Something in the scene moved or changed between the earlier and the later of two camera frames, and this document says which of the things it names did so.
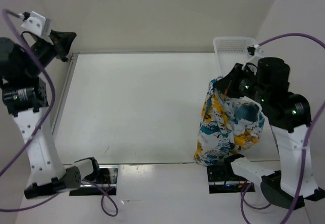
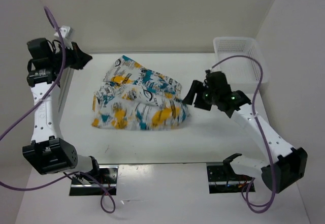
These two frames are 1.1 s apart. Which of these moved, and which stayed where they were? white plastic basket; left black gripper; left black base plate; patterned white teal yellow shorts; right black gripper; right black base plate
Moved: right black gripper; left black gripper; patterned white teal yellow shorts
Stayed: left black base plate; white plastic basket; right black base plate
